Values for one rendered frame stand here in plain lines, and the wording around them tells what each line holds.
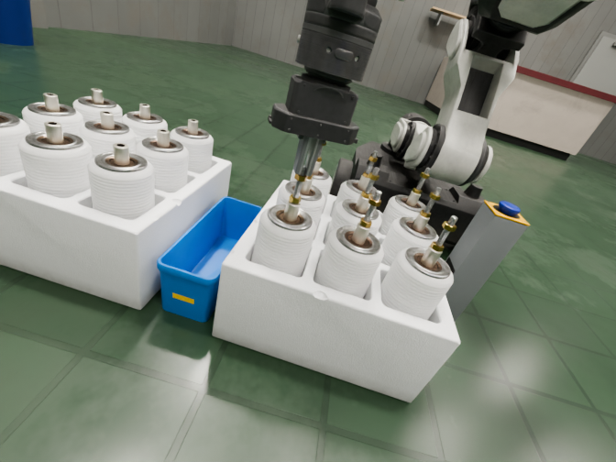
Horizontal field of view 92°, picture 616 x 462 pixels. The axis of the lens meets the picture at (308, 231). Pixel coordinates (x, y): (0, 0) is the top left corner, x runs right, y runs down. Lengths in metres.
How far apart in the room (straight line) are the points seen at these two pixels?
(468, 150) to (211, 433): 0.83
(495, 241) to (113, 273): 0.73
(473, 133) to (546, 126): 5.20
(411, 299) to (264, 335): 0.26
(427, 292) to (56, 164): 0.62
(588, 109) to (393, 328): 5.97
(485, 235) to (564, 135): 5.61
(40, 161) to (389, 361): 0.65
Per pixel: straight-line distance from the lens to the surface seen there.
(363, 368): 0.58
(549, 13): 0.95
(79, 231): 0.61
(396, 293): 0.52
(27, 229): 0.69
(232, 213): 0.81
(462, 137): 0.92
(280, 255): 0.48
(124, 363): 0.60
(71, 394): 0.59
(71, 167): 0.64
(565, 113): 6.18
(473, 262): 0.74
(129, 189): 0.57
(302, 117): 0.40
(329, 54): 0.38
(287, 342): 0.56
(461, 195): 1.12
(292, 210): 0.47
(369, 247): 0.49
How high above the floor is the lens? 0.50
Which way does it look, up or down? 31 degrees down
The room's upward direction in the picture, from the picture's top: 17 degrees clockwise
